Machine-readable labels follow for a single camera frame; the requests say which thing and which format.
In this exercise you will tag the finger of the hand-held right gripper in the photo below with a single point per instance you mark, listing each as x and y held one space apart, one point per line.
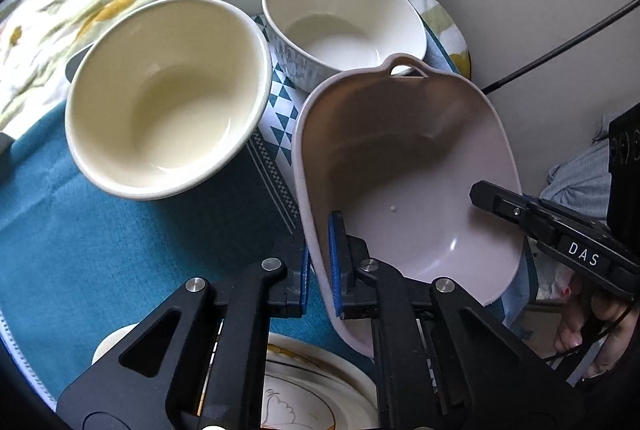
550 235

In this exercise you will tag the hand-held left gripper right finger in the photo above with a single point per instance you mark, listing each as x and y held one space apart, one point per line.
336 260

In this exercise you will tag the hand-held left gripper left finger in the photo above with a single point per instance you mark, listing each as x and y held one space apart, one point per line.
303 280

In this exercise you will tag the yellow duck plate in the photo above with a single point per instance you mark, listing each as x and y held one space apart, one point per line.
107 345

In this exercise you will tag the person's right hand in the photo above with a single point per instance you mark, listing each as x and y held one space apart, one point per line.
567 330

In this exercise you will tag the grey blue garment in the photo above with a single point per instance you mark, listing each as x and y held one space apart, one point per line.
575 175

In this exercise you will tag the cream bowl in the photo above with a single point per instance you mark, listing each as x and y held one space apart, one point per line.
165 100

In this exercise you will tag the teal cloth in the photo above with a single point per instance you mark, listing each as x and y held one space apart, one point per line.
75 260

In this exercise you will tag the white patterned bowl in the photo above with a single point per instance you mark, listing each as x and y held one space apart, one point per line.
345 25

